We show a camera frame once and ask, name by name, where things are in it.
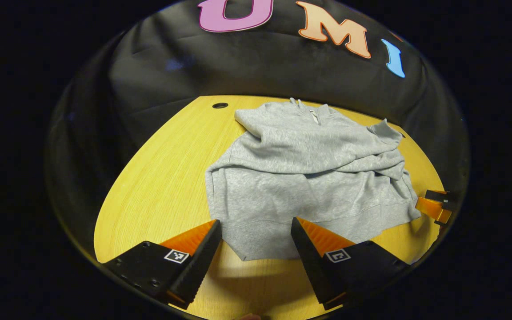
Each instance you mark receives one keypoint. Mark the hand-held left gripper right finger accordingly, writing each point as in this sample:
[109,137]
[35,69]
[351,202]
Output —
[314,271]

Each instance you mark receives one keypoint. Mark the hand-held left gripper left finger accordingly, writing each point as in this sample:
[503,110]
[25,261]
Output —
[198,271]

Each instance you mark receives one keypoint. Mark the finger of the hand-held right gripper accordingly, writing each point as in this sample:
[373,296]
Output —
[434,210]
[437,194]

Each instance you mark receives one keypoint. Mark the grey zip-neck sweatshirt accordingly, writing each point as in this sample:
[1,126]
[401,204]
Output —
[305,178]

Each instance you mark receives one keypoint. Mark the black backdrop cloth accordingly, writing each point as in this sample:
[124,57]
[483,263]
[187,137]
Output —
[238,66]

